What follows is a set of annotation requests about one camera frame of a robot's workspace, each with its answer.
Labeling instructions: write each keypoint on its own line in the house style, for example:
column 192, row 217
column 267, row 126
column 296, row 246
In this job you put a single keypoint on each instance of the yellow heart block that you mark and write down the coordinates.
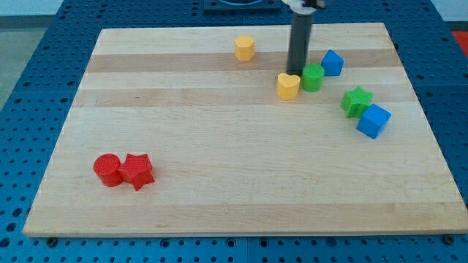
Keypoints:
column 287, row 86

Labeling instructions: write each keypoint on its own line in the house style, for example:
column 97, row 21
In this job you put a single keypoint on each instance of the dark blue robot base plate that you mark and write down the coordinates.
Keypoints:
column 210, row 6

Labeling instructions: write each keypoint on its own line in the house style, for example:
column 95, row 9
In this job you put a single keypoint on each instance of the red cylinder block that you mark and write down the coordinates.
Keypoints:
column 106, row 168

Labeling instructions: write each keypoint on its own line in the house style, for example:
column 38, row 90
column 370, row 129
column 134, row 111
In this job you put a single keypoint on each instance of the blue pentagon block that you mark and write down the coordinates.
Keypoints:
column 332, row 63

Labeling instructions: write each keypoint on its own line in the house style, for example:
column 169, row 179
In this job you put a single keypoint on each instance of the wooden board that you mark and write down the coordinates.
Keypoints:
column 229, row 157

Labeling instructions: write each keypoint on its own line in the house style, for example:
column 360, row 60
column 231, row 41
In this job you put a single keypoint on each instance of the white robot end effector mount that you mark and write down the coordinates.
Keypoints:
column 305, row 7

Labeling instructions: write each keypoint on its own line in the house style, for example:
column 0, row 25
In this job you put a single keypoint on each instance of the yellow hexagon block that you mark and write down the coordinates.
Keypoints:
column 244, row 47

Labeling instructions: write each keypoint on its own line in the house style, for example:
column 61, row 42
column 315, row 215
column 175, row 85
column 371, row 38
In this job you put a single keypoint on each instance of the green star block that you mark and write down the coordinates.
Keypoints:
column 355, row 102

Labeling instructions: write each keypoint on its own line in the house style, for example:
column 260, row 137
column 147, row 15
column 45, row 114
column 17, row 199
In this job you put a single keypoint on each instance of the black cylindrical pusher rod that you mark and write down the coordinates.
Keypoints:
column 298, row 49

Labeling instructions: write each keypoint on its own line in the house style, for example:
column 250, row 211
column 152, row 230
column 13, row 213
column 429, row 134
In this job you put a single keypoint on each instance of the red star block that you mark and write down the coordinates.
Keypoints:
column 137, row 170

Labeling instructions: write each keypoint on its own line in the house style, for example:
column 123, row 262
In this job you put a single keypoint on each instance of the green cylinder block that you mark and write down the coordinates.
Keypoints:
column 311, row 79

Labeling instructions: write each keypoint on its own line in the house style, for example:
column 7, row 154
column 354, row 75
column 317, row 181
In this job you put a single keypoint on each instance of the blue cube block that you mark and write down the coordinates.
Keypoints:
column 373, row 121

